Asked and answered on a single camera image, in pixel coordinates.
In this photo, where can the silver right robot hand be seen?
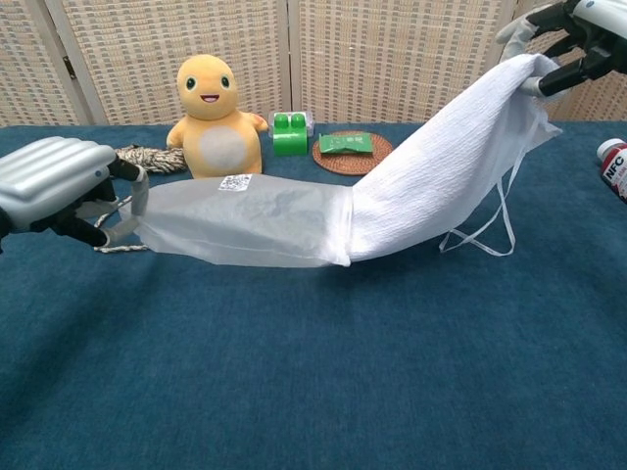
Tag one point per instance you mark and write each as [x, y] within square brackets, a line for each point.
[602, 29]

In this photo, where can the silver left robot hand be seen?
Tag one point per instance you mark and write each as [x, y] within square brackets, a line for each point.
[49, 171]

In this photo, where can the frosted plastic zip bag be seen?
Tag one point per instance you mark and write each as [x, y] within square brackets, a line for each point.
[220, 230]

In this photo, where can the white garment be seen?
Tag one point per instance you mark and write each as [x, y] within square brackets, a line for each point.
[431, 171]

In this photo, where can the red juice bottle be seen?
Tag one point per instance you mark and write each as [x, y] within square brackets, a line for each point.
[614, 166]

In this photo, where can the yellow plush dinosaur toy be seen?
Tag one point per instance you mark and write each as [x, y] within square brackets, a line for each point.
[215, 142]

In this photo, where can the woven folding screen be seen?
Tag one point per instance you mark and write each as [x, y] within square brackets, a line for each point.
[392, 59]

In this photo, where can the green toy building block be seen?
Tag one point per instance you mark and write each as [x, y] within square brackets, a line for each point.
[289, 144]

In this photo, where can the green foil packet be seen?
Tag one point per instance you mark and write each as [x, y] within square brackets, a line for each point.
[348, 143]

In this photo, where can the round woven rattan coaster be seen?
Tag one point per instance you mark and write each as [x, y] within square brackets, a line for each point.
[343, 166]

